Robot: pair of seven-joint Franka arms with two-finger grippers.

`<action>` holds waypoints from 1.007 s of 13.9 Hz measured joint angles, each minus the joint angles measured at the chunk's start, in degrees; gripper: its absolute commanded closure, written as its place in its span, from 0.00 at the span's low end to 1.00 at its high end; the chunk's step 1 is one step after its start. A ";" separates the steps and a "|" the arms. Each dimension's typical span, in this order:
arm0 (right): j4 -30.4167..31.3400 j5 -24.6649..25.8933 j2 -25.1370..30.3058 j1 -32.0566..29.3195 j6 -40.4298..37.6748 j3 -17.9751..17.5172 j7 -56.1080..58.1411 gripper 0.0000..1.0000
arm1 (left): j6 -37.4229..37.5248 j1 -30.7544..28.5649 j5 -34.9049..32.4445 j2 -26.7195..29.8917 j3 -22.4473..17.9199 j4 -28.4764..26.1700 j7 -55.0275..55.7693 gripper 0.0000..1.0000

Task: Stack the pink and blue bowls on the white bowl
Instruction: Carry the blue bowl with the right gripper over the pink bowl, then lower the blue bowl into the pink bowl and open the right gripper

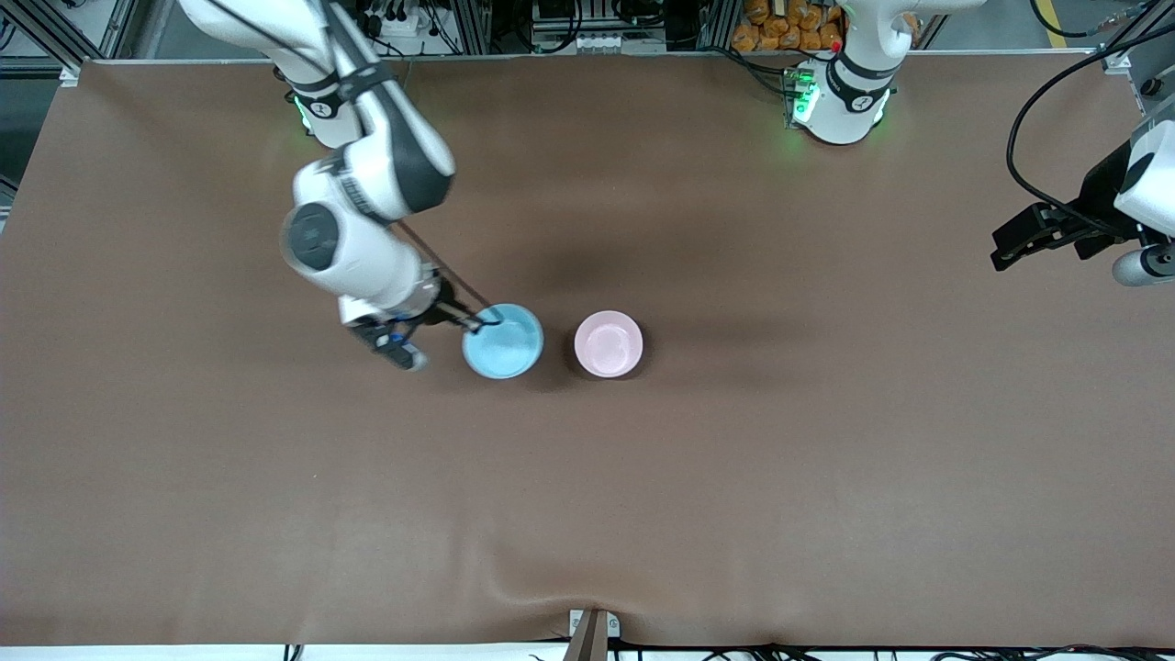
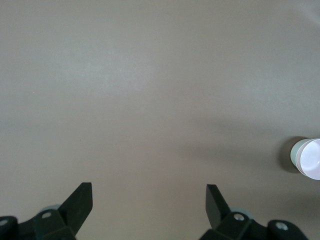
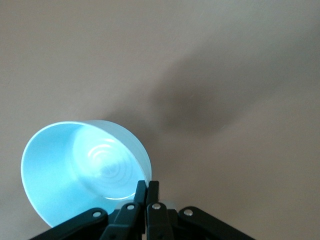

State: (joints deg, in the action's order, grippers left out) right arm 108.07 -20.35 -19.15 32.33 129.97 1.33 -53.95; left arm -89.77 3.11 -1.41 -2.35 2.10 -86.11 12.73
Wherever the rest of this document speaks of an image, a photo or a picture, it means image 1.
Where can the blue bowl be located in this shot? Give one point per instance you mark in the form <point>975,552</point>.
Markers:
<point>509,353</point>

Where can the aluminium frame profile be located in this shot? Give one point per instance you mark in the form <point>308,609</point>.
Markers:
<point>55,37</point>
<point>1138,41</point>

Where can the grey table corner bracket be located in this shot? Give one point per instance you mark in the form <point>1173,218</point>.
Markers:
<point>70,75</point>
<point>1115,61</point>

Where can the brown table mat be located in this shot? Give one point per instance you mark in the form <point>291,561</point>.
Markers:
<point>587,505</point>

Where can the pink bowl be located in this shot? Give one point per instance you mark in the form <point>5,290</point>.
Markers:
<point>608,343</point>

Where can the orange snack packets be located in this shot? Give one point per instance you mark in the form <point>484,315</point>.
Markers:
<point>789,26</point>

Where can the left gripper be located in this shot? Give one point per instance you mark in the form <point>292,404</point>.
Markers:
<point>1094,200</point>

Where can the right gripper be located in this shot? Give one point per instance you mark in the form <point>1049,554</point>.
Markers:
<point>447,310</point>

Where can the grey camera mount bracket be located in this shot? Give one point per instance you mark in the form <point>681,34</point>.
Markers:
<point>594,626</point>

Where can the white power strip black plugs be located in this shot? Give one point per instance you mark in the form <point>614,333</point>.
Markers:
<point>390,20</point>

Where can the white terminal strip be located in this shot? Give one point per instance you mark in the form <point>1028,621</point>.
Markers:
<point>606,42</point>

